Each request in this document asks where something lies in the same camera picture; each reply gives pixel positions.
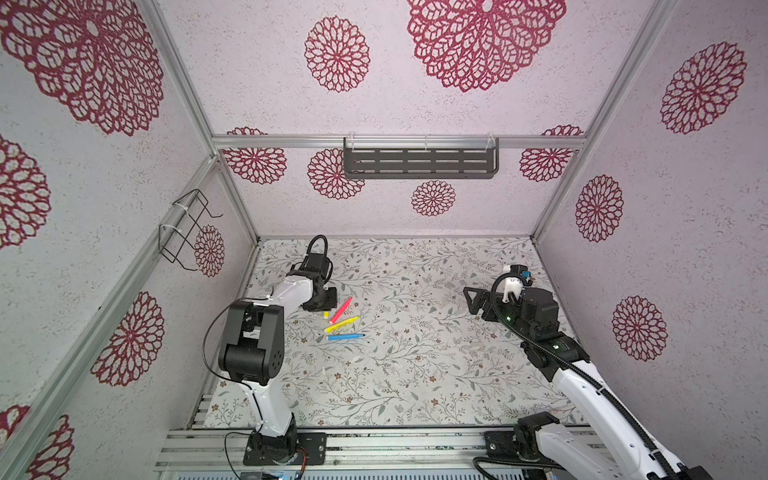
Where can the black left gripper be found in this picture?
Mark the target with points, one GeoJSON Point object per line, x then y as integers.
{"type": "Point", "coordinates": [332, 302]}

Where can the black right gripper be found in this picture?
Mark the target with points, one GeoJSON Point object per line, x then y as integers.
{"type": "Point", "coordinates": [489, 315]}

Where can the blue highlighter pen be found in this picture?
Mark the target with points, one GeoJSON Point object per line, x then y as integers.
{"type": "Point", "coordinates": [345, 337]}

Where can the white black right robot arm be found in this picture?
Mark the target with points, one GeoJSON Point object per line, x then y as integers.
{"type": "Point", "coordinates": [540, 442]}

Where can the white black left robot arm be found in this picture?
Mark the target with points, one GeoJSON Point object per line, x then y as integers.
{"type": "Point", "coordinates": [252, 351]}

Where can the pink highlighter pen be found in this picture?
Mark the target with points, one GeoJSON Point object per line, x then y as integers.
{"type": "Point", "coordinates": [341, 310]}

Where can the dark grey wall shelf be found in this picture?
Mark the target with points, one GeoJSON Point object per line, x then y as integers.
{"type": "Point", "coordinates": [425, 163]}

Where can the black wire wall rack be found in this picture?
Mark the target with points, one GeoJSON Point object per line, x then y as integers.
{"type": "Point", "coordinates": [193, 241]}

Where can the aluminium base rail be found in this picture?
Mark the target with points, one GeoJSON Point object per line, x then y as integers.
{"type": "Point", "coordinates": [419, 452]}

